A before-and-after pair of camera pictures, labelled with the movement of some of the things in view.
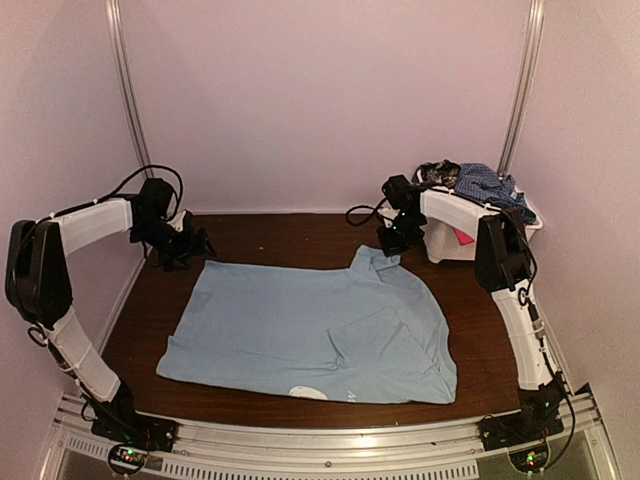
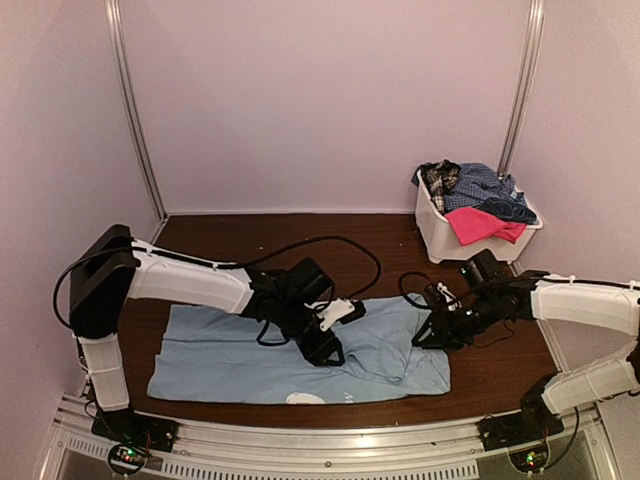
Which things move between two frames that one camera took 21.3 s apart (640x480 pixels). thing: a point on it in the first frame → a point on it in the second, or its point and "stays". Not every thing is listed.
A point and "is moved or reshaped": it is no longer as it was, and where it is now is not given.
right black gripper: (392, 247) → (445, 336)
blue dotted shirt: (482, 182) stays
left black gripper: (188, 250) → (328, 345)
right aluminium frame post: (526, 86) stays
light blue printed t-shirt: (369, 332) is moved or reshaped
